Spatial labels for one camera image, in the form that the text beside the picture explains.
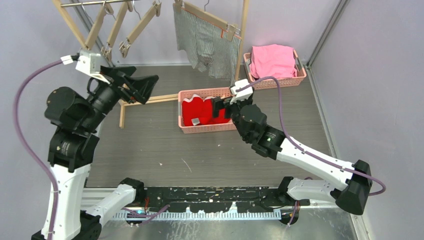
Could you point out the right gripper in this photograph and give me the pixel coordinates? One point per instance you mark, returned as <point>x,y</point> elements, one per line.
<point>218,103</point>

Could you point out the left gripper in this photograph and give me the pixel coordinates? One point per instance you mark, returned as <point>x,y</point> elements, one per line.
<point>140,88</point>

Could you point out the red underwear white trim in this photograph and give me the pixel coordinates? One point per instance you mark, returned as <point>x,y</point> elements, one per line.
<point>198,111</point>

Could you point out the beige hanger holding red underwear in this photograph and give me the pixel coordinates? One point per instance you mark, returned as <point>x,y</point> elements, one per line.
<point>154,11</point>

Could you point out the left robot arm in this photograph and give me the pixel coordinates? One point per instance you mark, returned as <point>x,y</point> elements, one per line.
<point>71,154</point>

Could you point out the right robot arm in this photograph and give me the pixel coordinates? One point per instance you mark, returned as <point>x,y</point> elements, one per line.
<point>346,184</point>

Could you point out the grey striped underwear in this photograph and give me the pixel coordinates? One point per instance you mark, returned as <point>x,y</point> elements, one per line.
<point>207,48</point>

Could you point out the empty beige clip hanger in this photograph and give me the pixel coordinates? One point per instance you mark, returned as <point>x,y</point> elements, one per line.
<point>106,9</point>

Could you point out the beige hanger holding striped underwear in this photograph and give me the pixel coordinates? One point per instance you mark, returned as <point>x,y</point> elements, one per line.
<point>231,29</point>

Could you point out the empty pink basket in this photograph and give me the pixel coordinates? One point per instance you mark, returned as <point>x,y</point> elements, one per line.
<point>203,93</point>

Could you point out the pink cloth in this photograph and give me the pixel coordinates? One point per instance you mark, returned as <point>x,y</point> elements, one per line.
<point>273,60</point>

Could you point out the pink basket with clothes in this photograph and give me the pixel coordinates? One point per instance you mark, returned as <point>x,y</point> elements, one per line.
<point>283,82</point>

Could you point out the wooden clothes rack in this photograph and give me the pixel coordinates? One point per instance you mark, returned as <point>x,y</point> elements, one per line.
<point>62,9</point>

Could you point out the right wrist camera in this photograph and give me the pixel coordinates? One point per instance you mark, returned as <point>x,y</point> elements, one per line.
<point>241,90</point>

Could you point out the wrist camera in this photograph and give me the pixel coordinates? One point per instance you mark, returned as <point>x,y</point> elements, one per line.
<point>241,90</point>
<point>87,62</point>

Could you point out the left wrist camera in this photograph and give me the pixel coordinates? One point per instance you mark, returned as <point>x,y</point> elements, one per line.
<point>87,62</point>

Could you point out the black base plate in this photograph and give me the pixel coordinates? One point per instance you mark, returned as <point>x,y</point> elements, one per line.
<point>247,199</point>

